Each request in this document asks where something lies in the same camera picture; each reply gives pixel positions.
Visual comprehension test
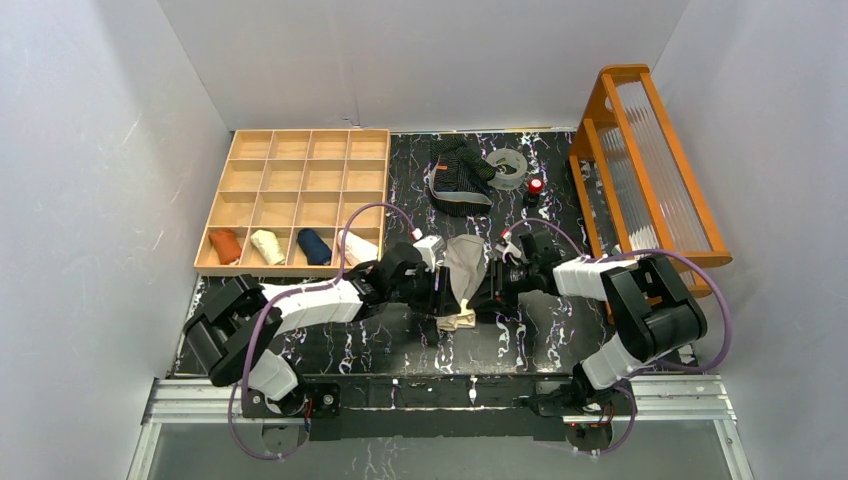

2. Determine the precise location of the grey beige underwear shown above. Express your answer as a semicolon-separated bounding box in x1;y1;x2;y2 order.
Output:
436;234;487;332

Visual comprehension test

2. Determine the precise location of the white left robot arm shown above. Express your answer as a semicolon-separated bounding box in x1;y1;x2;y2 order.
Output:
183;243;462;416

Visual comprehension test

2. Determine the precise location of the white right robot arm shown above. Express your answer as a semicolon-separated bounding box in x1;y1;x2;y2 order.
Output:
468;231;707;416

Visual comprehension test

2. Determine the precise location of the rolled white underwear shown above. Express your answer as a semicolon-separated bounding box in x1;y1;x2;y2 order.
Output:
343;228;380;268

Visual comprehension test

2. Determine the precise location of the rolled blue underwear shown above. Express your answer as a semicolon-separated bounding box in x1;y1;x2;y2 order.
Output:
297;228;332;266

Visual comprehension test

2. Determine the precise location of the clear tape roll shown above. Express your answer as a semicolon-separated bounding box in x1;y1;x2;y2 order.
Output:
485;148;528;191

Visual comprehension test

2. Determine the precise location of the black striped underwear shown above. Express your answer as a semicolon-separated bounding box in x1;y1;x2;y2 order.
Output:
427;137;497;217

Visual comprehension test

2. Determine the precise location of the rolled cream underwear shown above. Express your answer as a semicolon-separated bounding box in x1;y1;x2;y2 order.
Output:
250;229;286;265

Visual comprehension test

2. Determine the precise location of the rolled orange underwear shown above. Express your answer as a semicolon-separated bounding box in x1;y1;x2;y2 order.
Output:
207;228;242;265

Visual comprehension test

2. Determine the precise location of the red small cap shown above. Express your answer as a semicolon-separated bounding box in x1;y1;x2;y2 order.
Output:
527;178;544;197

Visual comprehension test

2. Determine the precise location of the orange wooden rack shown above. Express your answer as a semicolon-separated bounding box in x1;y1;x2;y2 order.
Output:
568;64;733;268

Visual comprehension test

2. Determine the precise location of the wooden compartment tray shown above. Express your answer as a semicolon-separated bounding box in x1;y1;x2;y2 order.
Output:
194;129;390;278

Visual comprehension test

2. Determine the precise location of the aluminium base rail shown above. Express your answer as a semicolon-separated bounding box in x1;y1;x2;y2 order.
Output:
129;375;753;479

